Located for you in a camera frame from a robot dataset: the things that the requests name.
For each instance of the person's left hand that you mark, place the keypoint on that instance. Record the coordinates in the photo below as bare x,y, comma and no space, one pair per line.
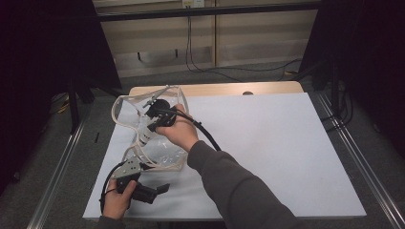
116,203

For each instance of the person's right hand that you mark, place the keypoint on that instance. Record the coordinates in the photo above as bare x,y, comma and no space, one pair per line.
180,132

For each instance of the aluminium floor rail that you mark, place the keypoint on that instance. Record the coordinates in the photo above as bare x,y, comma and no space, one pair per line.
57,176
359,162

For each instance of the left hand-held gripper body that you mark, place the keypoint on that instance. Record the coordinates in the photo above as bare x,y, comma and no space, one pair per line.
129,168

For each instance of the dark round table grommet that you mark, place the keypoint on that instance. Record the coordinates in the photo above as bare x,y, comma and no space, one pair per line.
247,93

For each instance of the clear plastic bag beige trim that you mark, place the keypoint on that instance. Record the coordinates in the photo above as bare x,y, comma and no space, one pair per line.
165,152

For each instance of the black metal stand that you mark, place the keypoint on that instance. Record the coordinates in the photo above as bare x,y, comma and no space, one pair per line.
74,111
335,89

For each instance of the dark curtain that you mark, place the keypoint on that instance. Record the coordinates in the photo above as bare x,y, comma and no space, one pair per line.
375,63
38,63

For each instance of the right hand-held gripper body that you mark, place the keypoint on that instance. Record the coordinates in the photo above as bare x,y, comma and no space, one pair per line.
159,108

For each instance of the small black floor object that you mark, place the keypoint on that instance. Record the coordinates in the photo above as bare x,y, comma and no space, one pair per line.
96,137

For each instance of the long black-edged desk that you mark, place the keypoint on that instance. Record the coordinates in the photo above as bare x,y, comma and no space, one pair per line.
207,11

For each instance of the white wall socket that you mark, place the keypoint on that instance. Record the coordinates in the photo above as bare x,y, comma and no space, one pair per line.
192,3

